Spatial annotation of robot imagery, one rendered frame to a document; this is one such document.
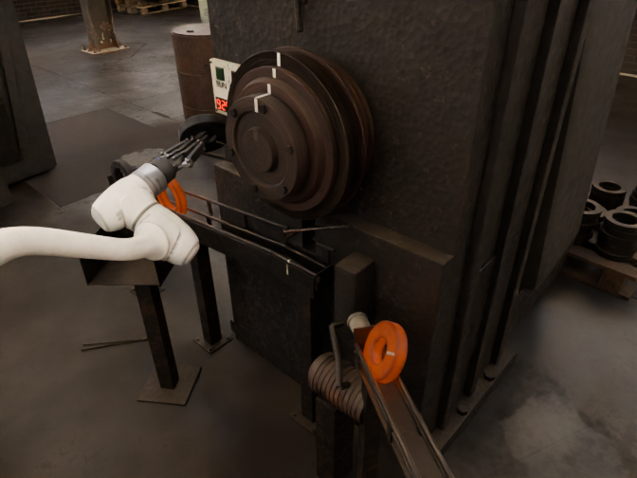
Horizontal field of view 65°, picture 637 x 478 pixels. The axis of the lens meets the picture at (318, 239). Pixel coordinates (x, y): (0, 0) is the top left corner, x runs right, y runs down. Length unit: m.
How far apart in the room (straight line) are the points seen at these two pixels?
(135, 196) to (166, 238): 0.15
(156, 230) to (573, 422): 1.69
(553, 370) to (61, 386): 2.07
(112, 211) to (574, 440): 1.78
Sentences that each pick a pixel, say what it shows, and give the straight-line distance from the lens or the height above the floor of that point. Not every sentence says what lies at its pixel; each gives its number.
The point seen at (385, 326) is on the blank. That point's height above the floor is 0.76.
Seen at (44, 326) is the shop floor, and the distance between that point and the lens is 2.76.
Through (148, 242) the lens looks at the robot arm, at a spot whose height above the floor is 0.96.
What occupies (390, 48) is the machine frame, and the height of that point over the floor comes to 1.36.
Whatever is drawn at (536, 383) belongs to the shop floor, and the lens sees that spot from 2.34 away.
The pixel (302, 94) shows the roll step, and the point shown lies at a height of 1.27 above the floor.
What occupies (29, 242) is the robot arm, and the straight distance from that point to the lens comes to 1.20.
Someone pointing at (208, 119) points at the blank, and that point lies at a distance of 1.55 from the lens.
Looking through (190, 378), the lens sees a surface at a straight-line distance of 2.25.
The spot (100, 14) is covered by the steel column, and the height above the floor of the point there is 0.48.
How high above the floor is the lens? 1.64
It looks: 33 degrees down
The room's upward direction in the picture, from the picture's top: 1 degrees counter-clockwise
